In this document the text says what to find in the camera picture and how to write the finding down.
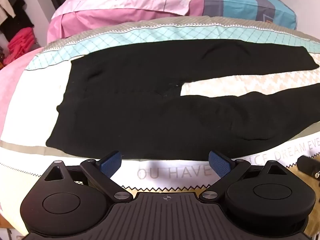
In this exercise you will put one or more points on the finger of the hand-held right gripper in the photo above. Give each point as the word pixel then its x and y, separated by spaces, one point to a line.
pixel 308 166

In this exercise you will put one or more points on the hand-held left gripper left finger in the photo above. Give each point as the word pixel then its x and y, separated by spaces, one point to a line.
pixel 111 164

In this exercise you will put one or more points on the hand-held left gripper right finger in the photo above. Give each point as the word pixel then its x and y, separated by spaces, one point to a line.
pixel 220 164

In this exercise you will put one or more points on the black pants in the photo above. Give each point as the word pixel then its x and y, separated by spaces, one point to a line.
pixel 125 105

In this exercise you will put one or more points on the teal and beige patterned bedspread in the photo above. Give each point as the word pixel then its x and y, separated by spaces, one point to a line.
pixel 37 100

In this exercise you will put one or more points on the pink bed sheet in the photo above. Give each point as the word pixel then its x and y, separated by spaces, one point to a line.
pixel 12 85

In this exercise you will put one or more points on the pile of red clothes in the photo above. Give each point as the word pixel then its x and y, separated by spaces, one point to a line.
pixel 21 45

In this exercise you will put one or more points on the pink quilt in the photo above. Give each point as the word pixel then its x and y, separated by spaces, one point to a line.
pixel 112 2

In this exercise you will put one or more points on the blue and grey striped quilt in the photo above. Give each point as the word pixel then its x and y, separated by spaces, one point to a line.
pixel 250 5

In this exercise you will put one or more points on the dark hanging clothes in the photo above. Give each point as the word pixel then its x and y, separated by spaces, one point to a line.
pixel 17 17

